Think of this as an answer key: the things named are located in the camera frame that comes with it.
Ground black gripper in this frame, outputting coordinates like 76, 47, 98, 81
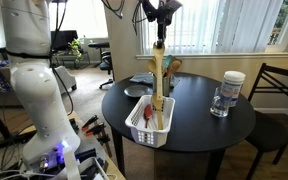
139, 0, 184, 46

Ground light wooden spoon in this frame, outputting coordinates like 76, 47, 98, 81
152, 41, 166, 131

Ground wooden spoon pale bowl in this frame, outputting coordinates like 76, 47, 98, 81
146, 59, 158, 78

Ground wooden spoon brown bowl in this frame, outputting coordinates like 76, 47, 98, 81
166, 58, 183, 79

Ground silver utensil container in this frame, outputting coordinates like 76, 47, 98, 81
152, 73, 172, 98

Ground white plastic basket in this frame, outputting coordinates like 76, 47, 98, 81
124, 94, 176, 149

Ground teal spatula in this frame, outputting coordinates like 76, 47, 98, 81
163, 54, 176, 70

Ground blue cloth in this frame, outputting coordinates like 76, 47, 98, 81
129, 72, 180, 89

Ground black office chair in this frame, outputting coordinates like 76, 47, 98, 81
87, 41, 115, 90

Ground white vertical blinds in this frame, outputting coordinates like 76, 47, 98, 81
139, 0, 285, 56

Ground grey plate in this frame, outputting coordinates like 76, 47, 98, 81
123, 84, 151, 98

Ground green potted plant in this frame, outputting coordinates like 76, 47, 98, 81
67, 38, 85, 63

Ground glass mug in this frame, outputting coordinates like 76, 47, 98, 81
209, 87, 231, 118

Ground round black table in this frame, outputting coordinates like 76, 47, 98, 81
101, 71, 257, 180

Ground black monitor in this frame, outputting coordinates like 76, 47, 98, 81
50, 29, 79, 52

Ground grey armchair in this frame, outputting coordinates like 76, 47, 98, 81
52, 65, 78, 95

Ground orange black clamp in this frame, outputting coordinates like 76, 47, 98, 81
81, 114, 99, 132
84, 122, 114, 158

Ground black metal chair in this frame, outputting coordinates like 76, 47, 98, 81
245, 62, 288, 180

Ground light wooden desk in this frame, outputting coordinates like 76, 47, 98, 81
67, 109, 127, 180

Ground black hanging cable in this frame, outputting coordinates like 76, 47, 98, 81
100, 0, 126, 20

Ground red spatula wooden handle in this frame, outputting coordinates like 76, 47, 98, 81
143, 103, 154, 130

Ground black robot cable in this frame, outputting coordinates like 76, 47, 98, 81
49, 0, 75, 117

